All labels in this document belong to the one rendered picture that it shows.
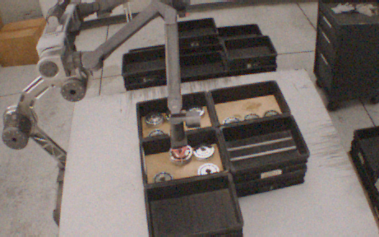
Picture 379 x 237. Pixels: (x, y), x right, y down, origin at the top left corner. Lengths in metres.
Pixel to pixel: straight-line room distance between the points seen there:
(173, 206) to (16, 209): 1.71
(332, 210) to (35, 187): 2.30
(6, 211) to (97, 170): 1.26
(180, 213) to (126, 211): 0.34
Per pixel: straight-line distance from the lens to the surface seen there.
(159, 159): 2.12
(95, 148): 2.45
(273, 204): 2.06
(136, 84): 3.20
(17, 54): 4.89
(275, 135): 2.20
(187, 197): 1.94
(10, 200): 3.42
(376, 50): 3.40
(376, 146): 3.06
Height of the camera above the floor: 2.38
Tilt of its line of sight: 42 degrees down
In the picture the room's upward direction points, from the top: 7 degrees counter-clockwise
